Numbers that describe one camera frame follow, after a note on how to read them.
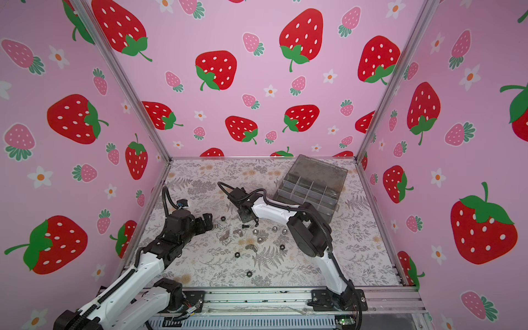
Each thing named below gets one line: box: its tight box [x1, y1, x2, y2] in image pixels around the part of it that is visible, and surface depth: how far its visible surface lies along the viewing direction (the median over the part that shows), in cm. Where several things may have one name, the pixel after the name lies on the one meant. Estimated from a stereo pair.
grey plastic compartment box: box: [273, 154, 349, 221], surface depth 113 cm
